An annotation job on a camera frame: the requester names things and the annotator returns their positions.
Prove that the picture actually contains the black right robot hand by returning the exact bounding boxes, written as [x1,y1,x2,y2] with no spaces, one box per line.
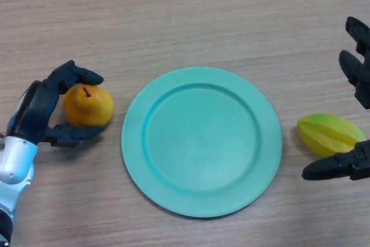
[302,16,370,182]

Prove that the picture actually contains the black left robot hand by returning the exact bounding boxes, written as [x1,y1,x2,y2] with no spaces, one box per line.
[6,60,106,148]

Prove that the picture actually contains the yellow pear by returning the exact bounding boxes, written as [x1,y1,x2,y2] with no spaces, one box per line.
[62,83,114,128]

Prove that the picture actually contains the yellow-green starfruit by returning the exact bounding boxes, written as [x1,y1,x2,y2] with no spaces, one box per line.
[297,113,367,158]

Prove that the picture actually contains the green round plate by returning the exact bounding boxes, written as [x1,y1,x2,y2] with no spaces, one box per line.
[121,67,283,219]

